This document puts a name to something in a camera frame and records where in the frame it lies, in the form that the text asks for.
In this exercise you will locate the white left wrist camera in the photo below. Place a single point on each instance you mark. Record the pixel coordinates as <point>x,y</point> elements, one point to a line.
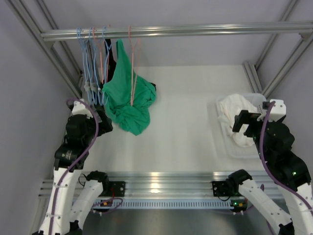
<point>79,107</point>

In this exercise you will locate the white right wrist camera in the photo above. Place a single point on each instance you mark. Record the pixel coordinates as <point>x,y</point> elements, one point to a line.
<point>277,112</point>

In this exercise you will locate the green tank top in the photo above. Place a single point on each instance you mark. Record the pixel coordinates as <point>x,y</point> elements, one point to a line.
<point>128,95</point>

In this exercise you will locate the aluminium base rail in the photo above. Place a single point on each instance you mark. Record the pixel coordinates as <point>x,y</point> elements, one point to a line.
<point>175,185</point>

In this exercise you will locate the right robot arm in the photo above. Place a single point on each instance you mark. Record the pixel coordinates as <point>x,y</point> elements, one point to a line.
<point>273,141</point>

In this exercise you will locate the pink plastic hanger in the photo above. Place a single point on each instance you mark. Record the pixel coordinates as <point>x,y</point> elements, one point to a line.
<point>133,63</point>

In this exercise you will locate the right aluminium frame post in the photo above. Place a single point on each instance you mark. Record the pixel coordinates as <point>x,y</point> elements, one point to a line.
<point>284,69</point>

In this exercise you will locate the aluminium frame post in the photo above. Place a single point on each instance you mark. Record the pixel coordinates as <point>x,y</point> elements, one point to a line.
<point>28,21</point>
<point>284,69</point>

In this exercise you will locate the pink hanger behind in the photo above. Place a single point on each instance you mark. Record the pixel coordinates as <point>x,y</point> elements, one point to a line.
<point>99,46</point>

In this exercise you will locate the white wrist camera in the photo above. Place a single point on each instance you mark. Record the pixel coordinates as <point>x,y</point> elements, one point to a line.
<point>277,112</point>
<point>79,107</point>

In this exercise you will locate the aluminium hanging rail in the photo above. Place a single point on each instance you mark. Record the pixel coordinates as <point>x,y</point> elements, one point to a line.
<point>180,30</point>

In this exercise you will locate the black garment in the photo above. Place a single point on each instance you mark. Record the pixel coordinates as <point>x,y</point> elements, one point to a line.
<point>110,62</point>

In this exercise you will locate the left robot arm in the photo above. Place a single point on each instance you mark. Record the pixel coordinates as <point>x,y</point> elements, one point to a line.
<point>66,215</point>

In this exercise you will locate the left aluminium frame post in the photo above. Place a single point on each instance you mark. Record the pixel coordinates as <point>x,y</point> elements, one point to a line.
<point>28,21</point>

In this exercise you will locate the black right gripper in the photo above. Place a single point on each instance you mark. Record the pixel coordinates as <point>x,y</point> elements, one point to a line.
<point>246,118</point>

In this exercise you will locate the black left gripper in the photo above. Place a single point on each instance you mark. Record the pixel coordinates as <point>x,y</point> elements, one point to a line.
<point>105,125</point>

